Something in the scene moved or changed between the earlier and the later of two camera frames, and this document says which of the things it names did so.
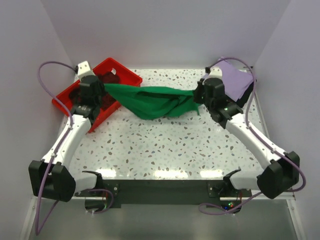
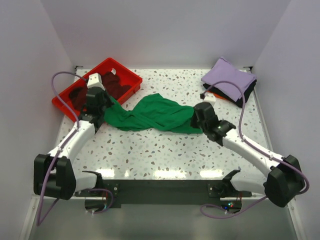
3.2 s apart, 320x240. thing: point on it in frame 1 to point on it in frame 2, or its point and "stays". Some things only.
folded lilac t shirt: x=235 y=80 stays
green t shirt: x=152 y=102 to x=154 y=112
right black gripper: x=200 y=86 to x=193 y=122
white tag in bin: x=113 y=71 stays
